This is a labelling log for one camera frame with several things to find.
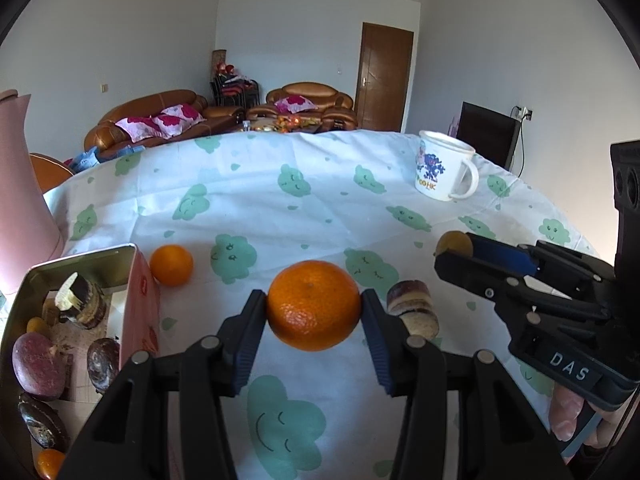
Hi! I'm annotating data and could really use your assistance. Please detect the pink floral pillow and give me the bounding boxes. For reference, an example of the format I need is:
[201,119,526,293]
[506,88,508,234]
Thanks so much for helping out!
[116,116,163,142]
[274,96,317,115]
[152,104,206,137]

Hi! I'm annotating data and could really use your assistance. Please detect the black television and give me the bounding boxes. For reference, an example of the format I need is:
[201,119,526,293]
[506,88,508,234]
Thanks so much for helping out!
[459,102,521,171]

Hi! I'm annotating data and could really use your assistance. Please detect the printed paper leaflet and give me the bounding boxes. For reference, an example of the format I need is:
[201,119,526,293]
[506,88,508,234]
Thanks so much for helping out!
[42,285,132,403]

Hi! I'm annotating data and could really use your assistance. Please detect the brown leather armchair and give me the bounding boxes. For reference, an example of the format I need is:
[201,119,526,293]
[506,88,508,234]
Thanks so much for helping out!
[247,82,358,134]

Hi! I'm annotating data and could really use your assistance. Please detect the large orange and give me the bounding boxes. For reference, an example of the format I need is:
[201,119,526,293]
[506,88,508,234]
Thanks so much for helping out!
[266,260,362,352]

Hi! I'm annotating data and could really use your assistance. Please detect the black power cable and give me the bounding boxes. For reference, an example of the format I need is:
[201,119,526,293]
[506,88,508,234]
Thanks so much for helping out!
[511,106,527,177]

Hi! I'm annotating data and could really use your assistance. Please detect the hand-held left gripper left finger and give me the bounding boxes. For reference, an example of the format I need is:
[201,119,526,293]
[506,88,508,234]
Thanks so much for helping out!
[75,289,267,480]

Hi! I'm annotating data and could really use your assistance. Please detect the pink metal tin box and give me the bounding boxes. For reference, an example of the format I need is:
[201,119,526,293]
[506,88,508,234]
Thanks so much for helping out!
[0,244,162,480]

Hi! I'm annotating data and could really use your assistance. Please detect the brown wooden door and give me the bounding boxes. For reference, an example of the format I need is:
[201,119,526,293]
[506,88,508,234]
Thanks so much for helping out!
[356,22,415,133]

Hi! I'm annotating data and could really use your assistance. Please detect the pink electric kettle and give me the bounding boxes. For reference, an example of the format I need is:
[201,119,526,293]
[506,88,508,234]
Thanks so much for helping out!
[0,89,66,297]

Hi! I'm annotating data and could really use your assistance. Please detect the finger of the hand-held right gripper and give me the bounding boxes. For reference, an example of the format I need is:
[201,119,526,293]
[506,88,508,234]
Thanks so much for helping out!
[434,250,609,332]
[466,232,617,307]

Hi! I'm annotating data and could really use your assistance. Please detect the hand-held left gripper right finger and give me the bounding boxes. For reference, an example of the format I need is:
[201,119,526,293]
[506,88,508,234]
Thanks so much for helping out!
[361,289,576,480]

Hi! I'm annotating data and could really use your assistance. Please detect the chocolate glazed donut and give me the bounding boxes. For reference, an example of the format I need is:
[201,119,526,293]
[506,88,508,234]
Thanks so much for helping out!
[86,337,122,393]

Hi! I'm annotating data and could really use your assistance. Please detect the person's right hand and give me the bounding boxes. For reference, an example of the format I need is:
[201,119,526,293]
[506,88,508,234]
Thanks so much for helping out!
[547,384,632,463]

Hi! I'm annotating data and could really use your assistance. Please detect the long brown leather sofa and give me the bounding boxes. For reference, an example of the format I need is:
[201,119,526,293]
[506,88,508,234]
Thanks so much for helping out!
[84,89,246,162]

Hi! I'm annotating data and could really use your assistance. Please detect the white cloud-print tablecloth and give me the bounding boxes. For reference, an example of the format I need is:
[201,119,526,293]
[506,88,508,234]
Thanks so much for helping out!
[0,129,617,480]

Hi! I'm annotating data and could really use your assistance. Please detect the stack of dark chairs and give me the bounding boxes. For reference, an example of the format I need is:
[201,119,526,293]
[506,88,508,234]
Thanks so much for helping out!
[210,71,260,109]

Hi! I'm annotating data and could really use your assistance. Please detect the purple round fruit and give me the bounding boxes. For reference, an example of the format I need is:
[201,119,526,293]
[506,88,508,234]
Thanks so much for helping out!
[11,332,68,402]

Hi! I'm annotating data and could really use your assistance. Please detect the layered cake roll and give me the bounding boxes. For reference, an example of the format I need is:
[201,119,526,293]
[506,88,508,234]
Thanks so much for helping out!
[55,272,107,331]

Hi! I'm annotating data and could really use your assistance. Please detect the small orange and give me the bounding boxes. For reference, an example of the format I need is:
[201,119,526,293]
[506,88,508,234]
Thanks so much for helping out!
[34,448,67,480]
[150,244,194,287]

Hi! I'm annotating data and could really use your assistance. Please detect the snacks on coffee table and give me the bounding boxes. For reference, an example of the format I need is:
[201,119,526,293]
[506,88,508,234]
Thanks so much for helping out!
[240,116,323,135]

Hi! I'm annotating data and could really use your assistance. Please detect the white printed mug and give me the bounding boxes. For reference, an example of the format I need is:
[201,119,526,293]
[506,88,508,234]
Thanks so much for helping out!
[414,130,480,202]

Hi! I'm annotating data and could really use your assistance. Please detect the blue cloth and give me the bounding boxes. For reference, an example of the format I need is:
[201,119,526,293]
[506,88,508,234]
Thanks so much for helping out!
[64,145,147,173]

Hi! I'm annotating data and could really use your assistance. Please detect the layered sandwich cookie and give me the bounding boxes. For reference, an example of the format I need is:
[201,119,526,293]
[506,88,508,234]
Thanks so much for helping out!
[386,280,441,340]

